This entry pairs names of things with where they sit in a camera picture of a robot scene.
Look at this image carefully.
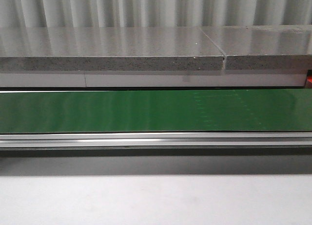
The green conveyor belt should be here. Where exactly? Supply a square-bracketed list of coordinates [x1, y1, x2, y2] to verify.
[0, 89, 312, 134]

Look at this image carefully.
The white panel under slab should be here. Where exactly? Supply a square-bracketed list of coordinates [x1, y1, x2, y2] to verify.
[0, 73, 306, 87]

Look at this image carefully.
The grey stone slab left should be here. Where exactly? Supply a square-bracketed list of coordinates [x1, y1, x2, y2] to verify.
[0, 27, 223, 72]

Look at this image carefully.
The grey stone slab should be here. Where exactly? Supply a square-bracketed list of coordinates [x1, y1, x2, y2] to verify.
[0, 27, 223, 72]
[201, 26, 312, 72]

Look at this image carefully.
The grey stone slab right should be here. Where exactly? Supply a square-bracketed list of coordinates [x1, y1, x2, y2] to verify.
[201, 26, 312, 72]

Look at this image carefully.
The orange red object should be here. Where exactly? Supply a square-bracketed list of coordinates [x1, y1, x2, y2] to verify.
[305, 76, 312, 88]

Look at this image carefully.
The white pleated curtain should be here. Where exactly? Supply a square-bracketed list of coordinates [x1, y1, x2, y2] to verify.
[0, 0, 312, 27]

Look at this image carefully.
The aluminium conveyor side rail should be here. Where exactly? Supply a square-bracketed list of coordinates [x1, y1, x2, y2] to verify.
[0, 131, 312, 150]

